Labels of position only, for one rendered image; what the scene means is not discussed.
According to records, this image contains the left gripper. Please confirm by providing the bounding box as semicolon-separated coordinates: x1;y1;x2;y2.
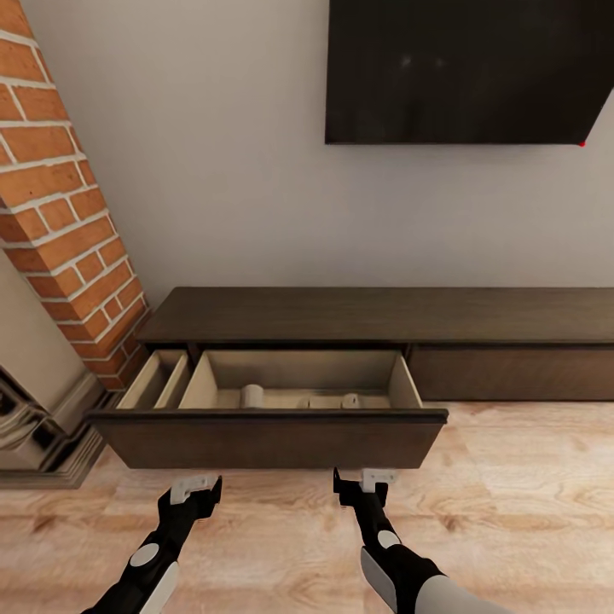
158;477;223;535

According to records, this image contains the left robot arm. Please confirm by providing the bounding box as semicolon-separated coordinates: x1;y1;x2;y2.
80;472;223;614

